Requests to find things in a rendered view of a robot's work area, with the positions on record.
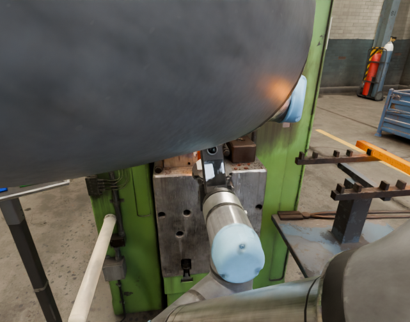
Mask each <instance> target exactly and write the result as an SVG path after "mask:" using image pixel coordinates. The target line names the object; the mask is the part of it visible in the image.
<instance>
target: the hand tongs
mask: <svg viewBox="0 0 410 322"><path fill-rule="evenodd" d="M374 213H410V210H381V211H368V214H374ZM327 214H336V211H320V212H314V213H308V212H305V211H304V212H302V213H300V211H278V216H279V218H280V220H303V219H309V218H310V217H312V218H318V219H335V216H326V215H327ZM409 218H410V215H367V217H366V219H409Z"/></svg>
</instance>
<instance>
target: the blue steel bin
mask: <svg viewBox="0 0 410 322"><path fill-rule="evenodd" d="M382 131H385V132H389V133H391V134H395V135H398V136H401V137H405V138H407V139H410V89H403V90H394V89H389V91H388V96H387V98H386V102H385V104H384V109H383V111H382V115H381V119H380V122H379V126H378V128H377V132H376V134H375V136H378V137H381V136H382Z"/></svg>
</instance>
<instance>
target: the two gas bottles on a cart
mask: <svg viewBox="0 0 410 322"><path fill-rule="evenodd" d="M396 39H397V37H393V36H391V39H390V42H388V43H387V44H386V45H385V46H384V48H381V47H379V48H372V49H379V50H378V52H377V53H376V54H374V55H373V56H372V58H371V61H368V54H367V61H366V65H367V62H370V66H369V69H368V73H367V77H366V80H363V78H362V81H361V85H362V82H365V85H364V88H362V87H361V86H360V88H359V89H358V90H357V92H356V94H357V96H364V97H368V98H373V99H375V100H376V101H379V100H383V99H384V98H385V97H383V96H384V93H383V92H382V87H383V84H384V80H385V77H386V74H387V72H388V66H389V64H390V59H391V55H392V52H393V44H392V42H391V41H395V40H396ZM369 50H370V49H369ZM369 50H368V53H369ZM379 51H380V52H379ZM381 52H382V54H381ZM366 65H365V69H366ZM365 69H364V72H363V77H364V74H365Z"/></svg>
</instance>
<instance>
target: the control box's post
mask: <svg viewBox="0 0 410 322"><path fill-rule="evenodd" d="M0 209H1V211H2V214H3V217H4V219H5V221H6V224H7V225H8V227H9V229H10V232H11V234H12V237H13V240H14V242H15V244H16V247H17V250H18V251H19V254H20V257H21V260H22V262H23V264H24V267H25V269H26V272H27V274H28V277H29V279H30V282H31V285H32V287H33V289H37V288H43V287H44V286H45V284H46V282H47V277H46V274H45V272H44V269H43V266H42V263H41V260H40V258H39V255H38V252H37V250H36V247H35V243H34V241H33V238H32V235H31V233H30V230H29V228H28V224H27V222H26V219H25V214H24V212H23V209H22V206H21V203H20V201H19V198H15V199H10V200H7V201H1V202H0ZM35 295H36V297H37V299H38V302H39V304H40V306H41V309H42V312H43V314H44V316H45V319H46V322H62V319H61V316H60V313H59V310H58V307H57V305H56V302H55V299H54V297H53V294H52V291H51V288H50V285H49V283H48V284H47V286H46V288H45V289H44V290H42V291H39V292H35Z"/></svg>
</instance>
